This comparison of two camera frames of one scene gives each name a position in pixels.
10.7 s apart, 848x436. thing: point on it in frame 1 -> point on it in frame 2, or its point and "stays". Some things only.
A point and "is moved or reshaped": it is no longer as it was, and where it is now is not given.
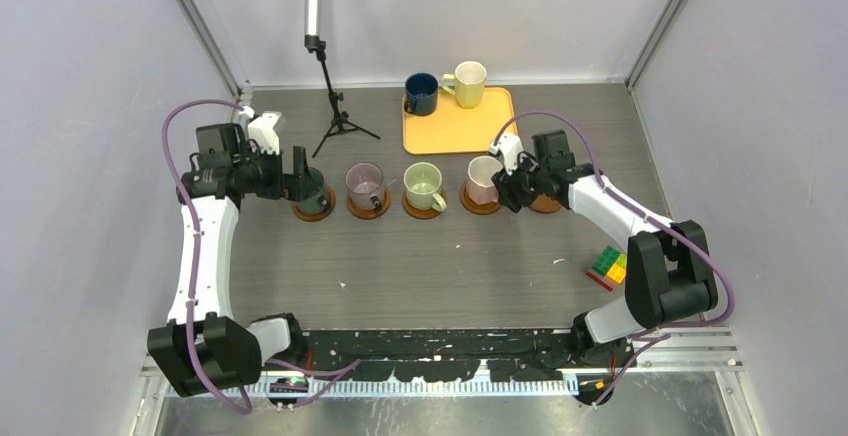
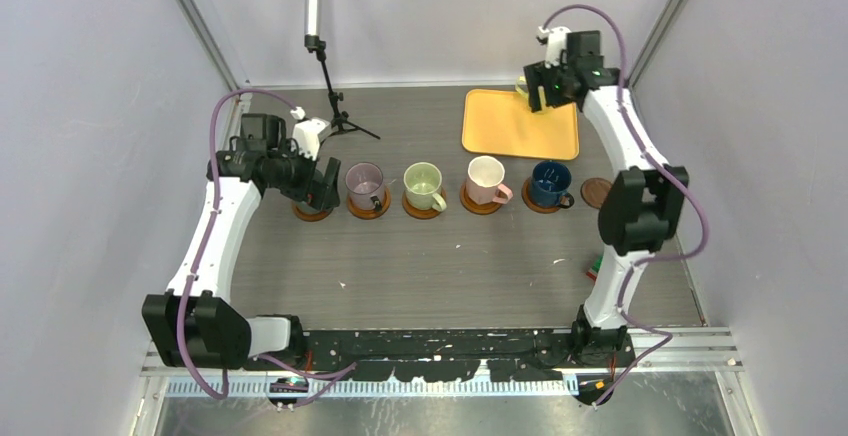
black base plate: x=450 y=354 stays
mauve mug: x=365 y=186 stays
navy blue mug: x=421 y=94 is moved or reshaped
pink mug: x=480 y=187 stays
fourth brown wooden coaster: x=472 y=206 stays
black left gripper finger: x=301 y=171 -> x=331 y=195
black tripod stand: x=316 y=43 stays
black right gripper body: x=526 y=181 -> x=553 y=81
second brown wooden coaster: x=371 y=213 stays
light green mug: x=423 y=183 stays
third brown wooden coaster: x=419 y=214 stays
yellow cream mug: x=468 y=83 -> x=521 y=87
